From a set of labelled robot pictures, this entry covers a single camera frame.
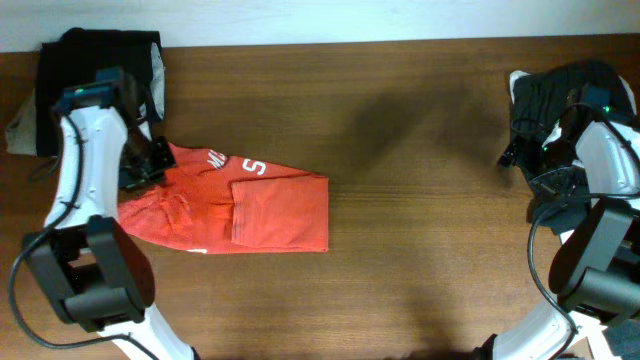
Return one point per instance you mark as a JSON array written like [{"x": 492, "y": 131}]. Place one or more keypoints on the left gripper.
[{"x": 154, "y": 176}]

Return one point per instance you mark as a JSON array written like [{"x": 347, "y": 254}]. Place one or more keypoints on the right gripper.
[{"x": 550, "y": 189}]

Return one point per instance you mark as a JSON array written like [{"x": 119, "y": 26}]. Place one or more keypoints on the red orange t-shirt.
[{"x": 211, "y": 203}]

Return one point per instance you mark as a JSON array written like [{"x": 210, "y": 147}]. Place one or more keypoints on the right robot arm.
[{"x": 583, "y": 245}]

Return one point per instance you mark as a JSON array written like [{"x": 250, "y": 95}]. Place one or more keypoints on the dark grey garment pile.
[{"x": 607, "y": 151}]

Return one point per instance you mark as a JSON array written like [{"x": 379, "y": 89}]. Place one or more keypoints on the folded black garment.
[{"x": 75, "y": 59}]

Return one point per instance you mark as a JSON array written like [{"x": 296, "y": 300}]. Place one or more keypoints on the folded beige garment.
[{"x": 20, "y": 133}]

